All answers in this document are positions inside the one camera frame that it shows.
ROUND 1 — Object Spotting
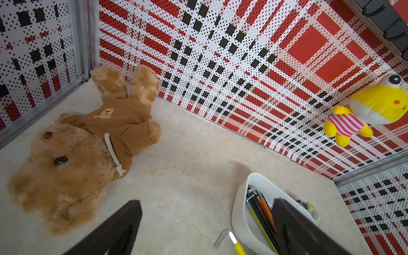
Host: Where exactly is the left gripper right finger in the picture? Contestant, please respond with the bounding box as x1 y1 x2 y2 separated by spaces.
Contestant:
272 199 349 255

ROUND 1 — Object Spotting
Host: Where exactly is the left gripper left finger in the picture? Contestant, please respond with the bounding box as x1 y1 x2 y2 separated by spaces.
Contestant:
65 200 142 255

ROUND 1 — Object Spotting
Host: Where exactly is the green hex key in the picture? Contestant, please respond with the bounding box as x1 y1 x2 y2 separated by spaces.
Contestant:
245 199 278 255

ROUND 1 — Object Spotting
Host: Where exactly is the orange hex key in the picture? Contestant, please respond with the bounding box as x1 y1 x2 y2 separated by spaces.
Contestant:
259 197 275 229

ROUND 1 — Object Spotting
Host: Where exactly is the white plastic storage box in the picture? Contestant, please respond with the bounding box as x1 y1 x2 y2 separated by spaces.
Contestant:
232 172 316 255

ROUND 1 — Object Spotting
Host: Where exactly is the yellow hex key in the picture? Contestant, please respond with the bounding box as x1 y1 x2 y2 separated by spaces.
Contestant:
214 229 246 255

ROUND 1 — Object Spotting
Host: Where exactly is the long black hex key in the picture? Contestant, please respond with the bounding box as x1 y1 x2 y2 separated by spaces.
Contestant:
246 185 280 255

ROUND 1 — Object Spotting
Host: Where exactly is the brown teddy bear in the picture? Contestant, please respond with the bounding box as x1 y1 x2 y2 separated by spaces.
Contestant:
7 65 162 235

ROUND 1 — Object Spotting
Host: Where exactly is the yellow frog plush toy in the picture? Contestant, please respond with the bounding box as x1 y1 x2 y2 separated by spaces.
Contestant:
324 74 408 147

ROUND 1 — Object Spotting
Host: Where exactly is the small yellow keychain toy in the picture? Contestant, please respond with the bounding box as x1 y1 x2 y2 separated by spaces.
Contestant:
296 199 320 225

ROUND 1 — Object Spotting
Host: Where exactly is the black hook rail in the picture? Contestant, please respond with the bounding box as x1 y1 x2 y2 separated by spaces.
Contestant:
354 1 408 61

